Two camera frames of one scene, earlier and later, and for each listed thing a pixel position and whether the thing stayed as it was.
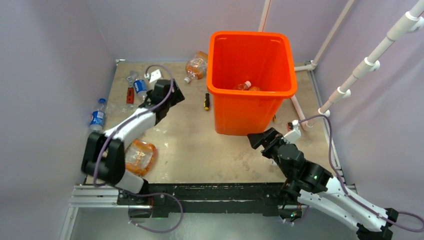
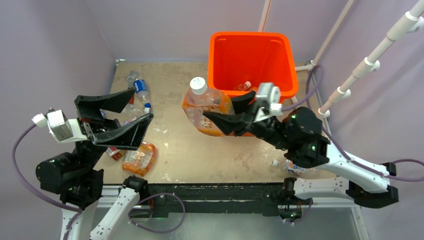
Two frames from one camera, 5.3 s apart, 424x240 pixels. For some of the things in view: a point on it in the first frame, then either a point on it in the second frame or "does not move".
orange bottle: [196, 66] → [200, 99]
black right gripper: [257, 139] → [239, 122]
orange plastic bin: [249, 74] does not move
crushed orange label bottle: [139, 156] does not move
